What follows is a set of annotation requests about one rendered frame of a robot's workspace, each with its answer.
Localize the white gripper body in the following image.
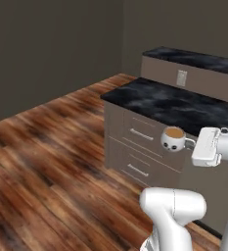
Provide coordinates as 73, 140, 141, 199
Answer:
191, 126, 222, 168

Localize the white mug with coffee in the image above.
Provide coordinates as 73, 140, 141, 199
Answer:
160, 125, 188, 153

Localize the grey counter cabinet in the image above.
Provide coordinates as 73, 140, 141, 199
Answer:
100, 46, 228, 237

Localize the grey drawer front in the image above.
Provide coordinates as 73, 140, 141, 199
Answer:
122, 108, 186, 165
107, 135, 182, 189

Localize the silver drawer handle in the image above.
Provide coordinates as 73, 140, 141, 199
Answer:
129, 127, 155, 142
127, 163, 151, 177

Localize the white wall socket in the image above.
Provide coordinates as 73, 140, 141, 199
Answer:
176, 69, 189, 88

